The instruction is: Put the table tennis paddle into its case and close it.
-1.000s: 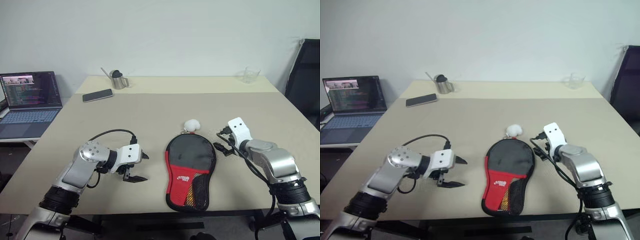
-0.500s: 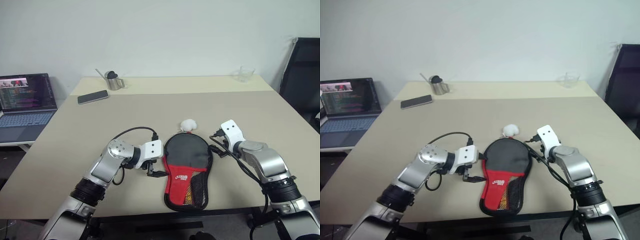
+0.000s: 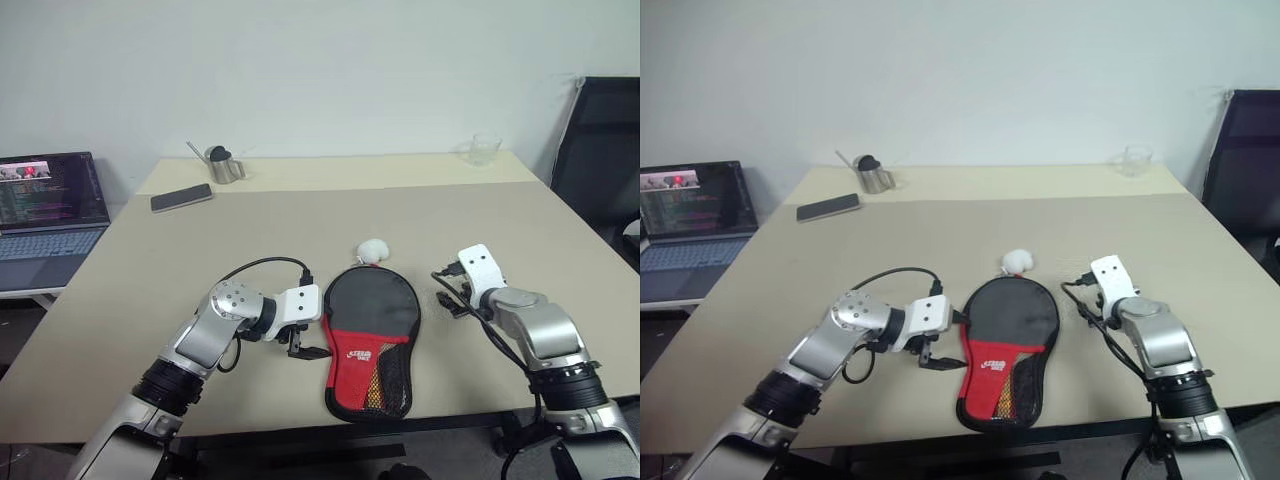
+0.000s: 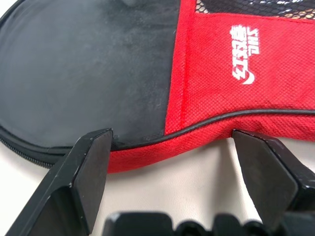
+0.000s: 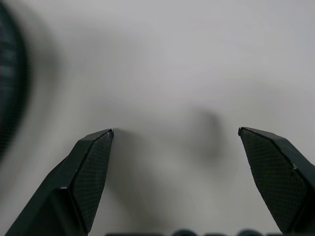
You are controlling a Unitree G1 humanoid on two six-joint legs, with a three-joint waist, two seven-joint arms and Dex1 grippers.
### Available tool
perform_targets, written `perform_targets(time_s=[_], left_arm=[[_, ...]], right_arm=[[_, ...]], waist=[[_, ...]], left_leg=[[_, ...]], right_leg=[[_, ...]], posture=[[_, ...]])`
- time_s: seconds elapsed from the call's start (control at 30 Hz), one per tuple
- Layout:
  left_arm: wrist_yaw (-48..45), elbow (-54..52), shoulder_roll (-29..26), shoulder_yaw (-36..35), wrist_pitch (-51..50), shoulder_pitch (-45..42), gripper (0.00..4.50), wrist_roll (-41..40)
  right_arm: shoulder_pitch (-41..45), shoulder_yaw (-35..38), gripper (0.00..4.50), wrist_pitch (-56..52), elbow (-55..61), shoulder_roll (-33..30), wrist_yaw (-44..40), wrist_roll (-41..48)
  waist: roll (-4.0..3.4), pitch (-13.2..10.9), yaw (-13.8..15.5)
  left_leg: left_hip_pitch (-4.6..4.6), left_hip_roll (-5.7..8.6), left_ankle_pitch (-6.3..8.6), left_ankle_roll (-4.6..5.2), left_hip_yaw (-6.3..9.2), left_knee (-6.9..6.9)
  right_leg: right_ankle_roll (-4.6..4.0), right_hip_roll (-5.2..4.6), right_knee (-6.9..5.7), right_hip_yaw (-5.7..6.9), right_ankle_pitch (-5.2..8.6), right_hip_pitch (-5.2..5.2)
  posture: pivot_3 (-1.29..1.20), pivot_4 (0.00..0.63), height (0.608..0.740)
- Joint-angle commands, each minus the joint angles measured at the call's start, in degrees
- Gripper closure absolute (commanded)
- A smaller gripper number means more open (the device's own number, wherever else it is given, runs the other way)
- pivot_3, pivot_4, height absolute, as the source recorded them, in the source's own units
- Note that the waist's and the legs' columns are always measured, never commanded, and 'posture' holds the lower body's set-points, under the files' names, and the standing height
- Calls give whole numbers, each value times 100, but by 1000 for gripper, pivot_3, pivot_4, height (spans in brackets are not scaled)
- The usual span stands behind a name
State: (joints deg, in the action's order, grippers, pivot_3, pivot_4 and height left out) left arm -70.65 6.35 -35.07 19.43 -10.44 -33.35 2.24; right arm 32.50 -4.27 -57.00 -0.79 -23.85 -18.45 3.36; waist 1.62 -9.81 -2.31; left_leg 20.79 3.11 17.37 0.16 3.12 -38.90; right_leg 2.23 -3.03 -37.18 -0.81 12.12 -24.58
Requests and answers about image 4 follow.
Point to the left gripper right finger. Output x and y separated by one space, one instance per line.
270 169

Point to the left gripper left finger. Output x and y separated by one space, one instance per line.
73 186

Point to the black and red paddle case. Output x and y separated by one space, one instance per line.
73 73

